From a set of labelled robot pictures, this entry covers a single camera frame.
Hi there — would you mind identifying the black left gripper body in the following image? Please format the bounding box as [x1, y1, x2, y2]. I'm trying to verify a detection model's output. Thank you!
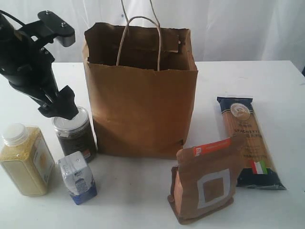
[0, 15, 58, 106]

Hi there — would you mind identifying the dark can with pull-tab lid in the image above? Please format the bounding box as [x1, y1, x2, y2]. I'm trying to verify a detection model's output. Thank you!
[52, 106, 97, 162]

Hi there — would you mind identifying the yellow grain bottle white cap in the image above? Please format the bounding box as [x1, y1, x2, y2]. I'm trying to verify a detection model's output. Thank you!
[0, 124, 55, 196]

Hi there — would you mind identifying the brown paper shopping bag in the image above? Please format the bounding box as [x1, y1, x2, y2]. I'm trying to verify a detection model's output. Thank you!
[82, 18, 198, 158]

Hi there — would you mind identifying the small white blue carton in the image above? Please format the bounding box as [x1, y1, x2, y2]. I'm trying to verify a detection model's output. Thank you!
[58, 151, 97, 205]

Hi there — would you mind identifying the brown kraft stand-up pouch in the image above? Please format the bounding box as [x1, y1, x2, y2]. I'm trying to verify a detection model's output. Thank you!
[167, 134, 245, 225]

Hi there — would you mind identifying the spaghetti packet with Italian flag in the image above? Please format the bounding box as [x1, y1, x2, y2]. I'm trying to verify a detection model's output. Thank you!
[217, 96, 286, 190]

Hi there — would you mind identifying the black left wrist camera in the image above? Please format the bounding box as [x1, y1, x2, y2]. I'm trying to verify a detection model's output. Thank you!
[19, 10, 75, 49]

